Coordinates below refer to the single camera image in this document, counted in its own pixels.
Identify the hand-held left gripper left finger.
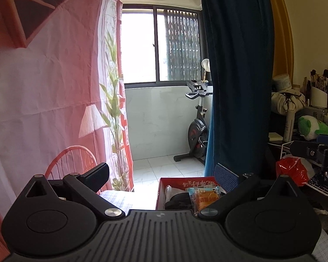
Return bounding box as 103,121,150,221
25,162,126,219

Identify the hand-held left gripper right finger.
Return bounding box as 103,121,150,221
197,163,303,221

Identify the packaged bread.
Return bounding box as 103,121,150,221
187,186,227,214

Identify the red strawberry print box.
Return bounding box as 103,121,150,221
154,176,227,211

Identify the black strap bag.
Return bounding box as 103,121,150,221
164,193,194,211

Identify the white cloth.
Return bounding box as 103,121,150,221
164,185,193,204

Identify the green plush toy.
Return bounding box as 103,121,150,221
298,115,328,136

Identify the red plastic bag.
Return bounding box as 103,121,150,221
275,155,316,188

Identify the yellow sticky note pad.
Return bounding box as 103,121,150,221
268,132,284,143

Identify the white makeup brush holder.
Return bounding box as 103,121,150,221
302,69,328,109

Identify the black exercise bike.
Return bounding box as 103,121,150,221
173,79,214,167

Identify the blue curtain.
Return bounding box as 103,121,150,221
196,0,275,178

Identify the white round lamp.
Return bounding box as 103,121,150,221
201,58,211,84

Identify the sliding glass window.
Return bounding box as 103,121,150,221
120,3,204,89

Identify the white wire rack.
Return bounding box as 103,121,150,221
280,141,328,196

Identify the beige drawstring bag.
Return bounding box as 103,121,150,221
271,91,307,115

